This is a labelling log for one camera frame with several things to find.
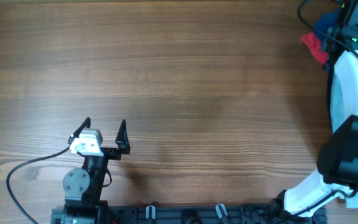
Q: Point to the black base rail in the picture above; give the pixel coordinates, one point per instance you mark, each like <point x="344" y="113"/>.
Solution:
<point x="244" y="214"/>

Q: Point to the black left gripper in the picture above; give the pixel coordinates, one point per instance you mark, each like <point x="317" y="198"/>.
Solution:
<point x="114" y="153"/>

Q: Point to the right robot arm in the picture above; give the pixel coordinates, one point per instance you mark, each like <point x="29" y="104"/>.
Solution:
<point x="333" y="40"/>

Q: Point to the blue garment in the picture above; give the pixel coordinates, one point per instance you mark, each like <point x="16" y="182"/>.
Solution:
<point x="326" y="21"/>

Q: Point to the light blue denim shorts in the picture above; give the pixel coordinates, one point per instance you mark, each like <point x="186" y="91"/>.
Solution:
<point x="344" y="97"/>

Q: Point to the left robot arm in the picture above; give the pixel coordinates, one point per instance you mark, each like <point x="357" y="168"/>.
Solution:
<point x="83" y="186"/>

